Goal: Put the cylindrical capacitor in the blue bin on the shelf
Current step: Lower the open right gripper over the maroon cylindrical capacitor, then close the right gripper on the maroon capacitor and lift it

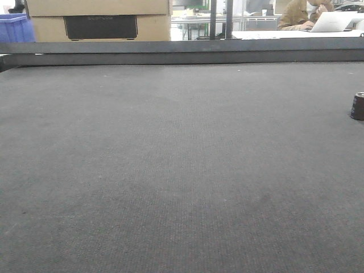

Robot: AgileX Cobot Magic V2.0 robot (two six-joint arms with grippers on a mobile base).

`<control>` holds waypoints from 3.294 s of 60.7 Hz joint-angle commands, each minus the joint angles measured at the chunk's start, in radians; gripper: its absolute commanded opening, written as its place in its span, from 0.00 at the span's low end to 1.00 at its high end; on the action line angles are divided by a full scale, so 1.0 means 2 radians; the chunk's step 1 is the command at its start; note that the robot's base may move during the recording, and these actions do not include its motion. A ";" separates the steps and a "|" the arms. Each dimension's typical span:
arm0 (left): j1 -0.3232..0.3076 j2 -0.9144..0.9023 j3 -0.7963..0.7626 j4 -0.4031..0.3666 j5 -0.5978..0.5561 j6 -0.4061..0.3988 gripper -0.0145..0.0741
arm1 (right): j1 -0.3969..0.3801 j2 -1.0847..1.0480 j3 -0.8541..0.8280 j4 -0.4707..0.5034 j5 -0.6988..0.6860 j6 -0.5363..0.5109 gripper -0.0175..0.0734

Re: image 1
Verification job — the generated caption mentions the seated person brown jacket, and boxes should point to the seated person brown jacket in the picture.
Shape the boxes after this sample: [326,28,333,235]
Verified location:
[278,0,334,31]

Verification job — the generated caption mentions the black vertical pole right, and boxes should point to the black vertical pole right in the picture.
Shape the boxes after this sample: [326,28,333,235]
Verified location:
[225,0,233,40]

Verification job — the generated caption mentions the upper cardboard box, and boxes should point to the upper cardboard box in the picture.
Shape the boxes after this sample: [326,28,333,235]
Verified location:
[26,0,171,16]

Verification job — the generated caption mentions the white laptop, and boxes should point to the white laptop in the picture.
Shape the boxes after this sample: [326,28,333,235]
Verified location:
[302,11,357,32]

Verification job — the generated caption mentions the lower cardboard box black print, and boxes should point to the lower cardboard box black print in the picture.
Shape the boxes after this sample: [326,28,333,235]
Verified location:
[31,15,171,42]

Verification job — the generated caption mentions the white background table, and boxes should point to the white background table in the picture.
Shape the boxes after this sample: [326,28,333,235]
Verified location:
[232,30,363,40]

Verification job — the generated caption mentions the black vertical pole left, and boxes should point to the black vertical pole left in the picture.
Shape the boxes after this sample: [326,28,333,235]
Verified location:
[209,0,217,40]

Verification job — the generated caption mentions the blue crate behind table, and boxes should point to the blue crate behind table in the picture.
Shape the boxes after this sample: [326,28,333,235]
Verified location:
[0,13,36,43]

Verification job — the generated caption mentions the black vertical pole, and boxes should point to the black vertical pole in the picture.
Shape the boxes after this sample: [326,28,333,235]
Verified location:
[225,0,233,40]
[209,0,217,40]

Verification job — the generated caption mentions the dark table edge rail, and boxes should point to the dark table edge rail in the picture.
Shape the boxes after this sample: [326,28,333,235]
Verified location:
[1,34,363,71]

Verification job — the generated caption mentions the dark cylindrical capacitor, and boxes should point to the dark cylindrical capacitor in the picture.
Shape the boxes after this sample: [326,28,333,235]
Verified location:
[350,92,364,121]

